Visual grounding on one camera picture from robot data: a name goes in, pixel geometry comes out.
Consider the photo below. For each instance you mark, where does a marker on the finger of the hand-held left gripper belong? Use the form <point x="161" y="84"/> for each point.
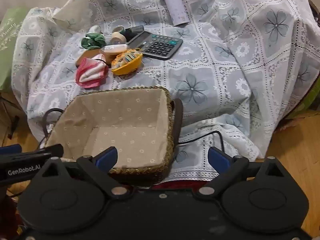
<point x="45" y="151"/>
<point x="10" y="149"/>

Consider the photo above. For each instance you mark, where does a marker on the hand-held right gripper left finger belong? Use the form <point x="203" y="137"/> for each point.
<point x="107" y="158"/>

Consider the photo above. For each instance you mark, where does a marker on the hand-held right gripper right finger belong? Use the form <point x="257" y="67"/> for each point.
<point x="220" y="160"/>

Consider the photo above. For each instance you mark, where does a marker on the woven basket with beige lining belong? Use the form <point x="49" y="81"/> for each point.
<point x="112" y="120"/>

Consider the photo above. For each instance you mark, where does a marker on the pink white striped cloth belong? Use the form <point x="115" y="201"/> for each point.
<point x="91" y="72"/>

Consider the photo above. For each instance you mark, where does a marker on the clear peach tube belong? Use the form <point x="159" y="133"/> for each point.
<point x="115" y="49"/>

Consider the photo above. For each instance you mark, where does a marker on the green plush toy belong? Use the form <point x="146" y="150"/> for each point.
<point x="93" y="41"/>

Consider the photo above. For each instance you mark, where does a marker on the beige tape roll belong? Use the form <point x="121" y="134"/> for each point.
<point x="120" y="36"/>

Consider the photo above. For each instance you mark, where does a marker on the white plush toy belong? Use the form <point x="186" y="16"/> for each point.
<point x="94" y="29"/>

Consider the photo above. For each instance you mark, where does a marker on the green tape roll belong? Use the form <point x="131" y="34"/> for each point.
<point x="119" y="28"/>

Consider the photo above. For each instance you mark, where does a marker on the red patterned cloth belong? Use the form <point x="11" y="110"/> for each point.
<point x="175" y="185"/>

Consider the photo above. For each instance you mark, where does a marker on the floral grey white tablecloth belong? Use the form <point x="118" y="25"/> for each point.
<point x="212" y="80"/>

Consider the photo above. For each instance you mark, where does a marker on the green pillow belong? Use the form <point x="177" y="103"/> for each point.
<point x="7" y="42"/>

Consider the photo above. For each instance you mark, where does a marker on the green cloth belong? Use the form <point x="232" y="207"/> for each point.
<point x="311" y="100"/>

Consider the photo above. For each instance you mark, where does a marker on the grey calculator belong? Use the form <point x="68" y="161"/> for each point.
<point x="157" y="45"/>

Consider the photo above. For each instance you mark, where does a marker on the black cylinder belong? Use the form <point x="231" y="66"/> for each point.
<point x="133" y="31"/>

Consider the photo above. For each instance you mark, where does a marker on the purple water bottle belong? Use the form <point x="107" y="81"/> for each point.
<point x="175" y="5"/>

